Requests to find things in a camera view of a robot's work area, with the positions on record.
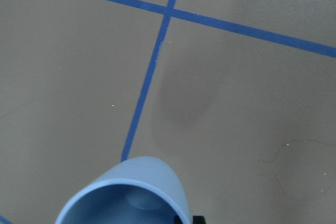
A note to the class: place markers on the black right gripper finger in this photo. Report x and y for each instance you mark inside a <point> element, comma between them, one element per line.
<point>198,220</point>

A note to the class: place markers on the light blue plastic cup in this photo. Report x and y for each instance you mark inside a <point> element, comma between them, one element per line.
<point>143,189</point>

